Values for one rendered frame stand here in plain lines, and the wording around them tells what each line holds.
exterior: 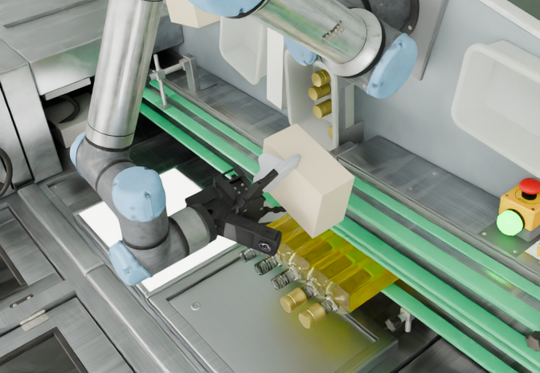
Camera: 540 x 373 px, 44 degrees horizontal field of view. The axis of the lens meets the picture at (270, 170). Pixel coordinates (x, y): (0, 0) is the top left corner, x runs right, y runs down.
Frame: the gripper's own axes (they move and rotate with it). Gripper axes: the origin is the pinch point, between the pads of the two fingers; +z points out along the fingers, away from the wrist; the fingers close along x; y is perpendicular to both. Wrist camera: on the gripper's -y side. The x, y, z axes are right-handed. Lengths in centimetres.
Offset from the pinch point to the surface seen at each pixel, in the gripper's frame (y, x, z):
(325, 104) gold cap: 24.5, 14.4, 30.8
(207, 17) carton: 74, 20, 31
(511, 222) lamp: -28.6, -1.3, 25.4
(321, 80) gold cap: 25.6, 6.9, 28.8
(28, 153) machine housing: 88, 57, -23
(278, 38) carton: 42, 6, 29
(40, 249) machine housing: 59, 63, -33
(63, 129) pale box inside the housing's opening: 99, 64, -7
